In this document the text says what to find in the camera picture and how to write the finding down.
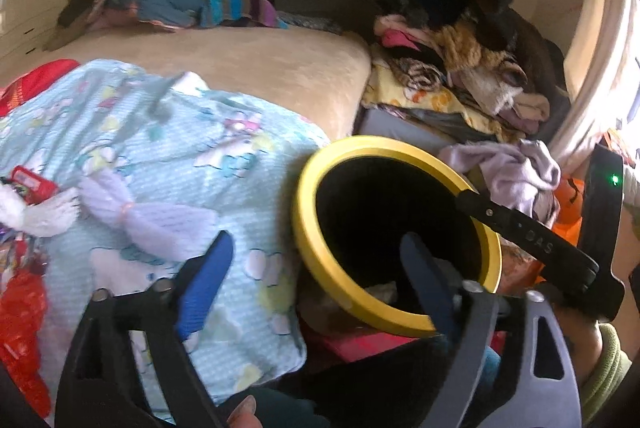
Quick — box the dark olive cloth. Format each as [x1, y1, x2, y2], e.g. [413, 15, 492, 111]
[57, 0, 108, 29]

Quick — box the red packet with black label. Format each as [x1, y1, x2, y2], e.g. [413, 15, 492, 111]
[0, 165, 61, 206]

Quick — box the yellow-rimmed black bin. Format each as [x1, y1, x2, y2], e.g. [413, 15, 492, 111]
[292, 135, 502, 339]

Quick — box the beige bed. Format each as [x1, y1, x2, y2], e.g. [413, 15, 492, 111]
[50, 20, 373, 144]

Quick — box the pile of clothes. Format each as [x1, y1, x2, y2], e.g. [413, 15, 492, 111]
[360, 0, 573, 144]

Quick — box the person's right hand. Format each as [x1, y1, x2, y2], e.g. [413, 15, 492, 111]
[552, 303, 608, 376]

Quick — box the striped colourful cloth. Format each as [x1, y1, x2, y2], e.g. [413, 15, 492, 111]
[200, 0, 290, 30]

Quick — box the person's left hand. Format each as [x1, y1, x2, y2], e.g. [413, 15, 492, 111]
[227, 395, 258, 428]

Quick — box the cream curtain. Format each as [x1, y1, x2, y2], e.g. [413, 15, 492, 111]
[550, 0, 640, 164]

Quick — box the pink box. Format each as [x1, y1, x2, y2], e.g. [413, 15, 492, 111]
[300, 323, 431, 363]

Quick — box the white lilac bagged item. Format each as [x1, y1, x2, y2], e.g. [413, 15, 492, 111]
[77, 168, 221, 261]

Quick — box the lavender cloth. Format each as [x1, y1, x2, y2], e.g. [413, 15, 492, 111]
[440, 139, 562, 229]

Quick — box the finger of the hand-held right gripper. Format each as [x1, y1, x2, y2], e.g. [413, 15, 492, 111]
[454, 189, 601, 306]

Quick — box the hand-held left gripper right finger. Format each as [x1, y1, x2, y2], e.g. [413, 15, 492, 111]
[399, 232, 583, 428]

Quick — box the red plastic bag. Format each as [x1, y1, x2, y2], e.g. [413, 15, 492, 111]
[0, 238, 53, 414]

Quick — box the red cloth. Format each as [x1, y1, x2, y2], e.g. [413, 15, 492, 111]
[0, 58, 83, 119]

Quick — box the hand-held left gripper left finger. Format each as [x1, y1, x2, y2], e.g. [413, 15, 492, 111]
[54, 230, 236, 428]

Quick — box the light blue printed blanket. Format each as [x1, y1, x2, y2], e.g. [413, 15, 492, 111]
[0, 58, 333, 414]

